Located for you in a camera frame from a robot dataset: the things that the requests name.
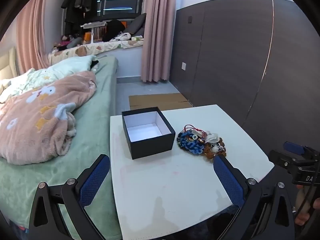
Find pile of plush toys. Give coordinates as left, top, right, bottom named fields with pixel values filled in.
left=52, top=34, right=83, bottom=52

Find pink printed fleece blanket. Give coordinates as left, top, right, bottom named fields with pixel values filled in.
left=0, top=70, right=97, bottom=165

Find wide pink curtain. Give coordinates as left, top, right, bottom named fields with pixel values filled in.
left=140, top=0, right=177, bottom=83

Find flat cardboard sheet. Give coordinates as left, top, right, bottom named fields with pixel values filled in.
left=129, top=93, right=194, bottom=111

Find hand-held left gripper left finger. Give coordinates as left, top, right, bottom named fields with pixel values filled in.
left=28, top=154, right=118, bottom=240

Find dark multicolour bead bracelet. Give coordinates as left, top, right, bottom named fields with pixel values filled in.
left=178, top=132, right=208, bottom=143

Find patterned window seat cushion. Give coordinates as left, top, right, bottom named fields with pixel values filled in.
left=47, top=38, right=145, bottom=64

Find blue knotted cord bracelet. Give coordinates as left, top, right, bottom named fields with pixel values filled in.
left=178, top=133, right=206, bottom=156

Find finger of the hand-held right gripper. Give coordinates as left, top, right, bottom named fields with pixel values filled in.
left=283, top=142, right=306, bottom=156
left=269, top=150, right=300, bottom=168

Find pale green printed quilt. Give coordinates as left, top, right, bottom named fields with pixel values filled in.
left=0, top=54, right=97, bottom=103

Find hanging dark clothes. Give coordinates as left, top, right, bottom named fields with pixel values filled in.
left=61, top=0, right=101, bottom=34

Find red cord bracelet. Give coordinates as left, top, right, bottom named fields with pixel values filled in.
left=184, top=124, right=208, bottom=133

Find beige padded headboard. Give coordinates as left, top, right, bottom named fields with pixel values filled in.
left=0, top=46, right=19, bottom=81

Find bed with green sheet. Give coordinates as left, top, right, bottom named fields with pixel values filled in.
left=0, top=55, right=123, bottom=240

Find black bag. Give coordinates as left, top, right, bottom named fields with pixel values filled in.
left=104, top=19, right=125, bottom=42

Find window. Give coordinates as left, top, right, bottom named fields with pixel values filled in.
left=91, top=0, right=147, bottom=22

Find narrow pink curtain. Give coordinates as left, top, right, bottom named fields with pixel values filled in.
left=15, top=0, right=50, bottom=73

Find row of books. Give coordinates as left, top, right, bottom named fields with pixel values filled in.
left=94, top=27, right=107, bottom=42

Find black box with white lining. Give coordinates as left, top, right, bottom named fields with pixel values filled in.
left=121, top=107, right=176, bottom=160

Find person's right hand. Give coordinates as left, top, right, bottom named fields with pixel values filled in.
left=294, top=187, right=320, bottom=227

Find grey pillow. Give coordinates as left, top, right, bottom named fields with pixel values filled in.
left=124, top=13, right=147, bottom=36

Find white desk lamp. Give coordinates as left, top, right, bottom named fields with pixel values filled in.
left=80, top=22, right=108, bottom=44

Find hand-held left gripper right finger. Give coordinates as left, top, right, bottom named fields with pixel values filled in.
left=213, top=154, right=295, bottom=240

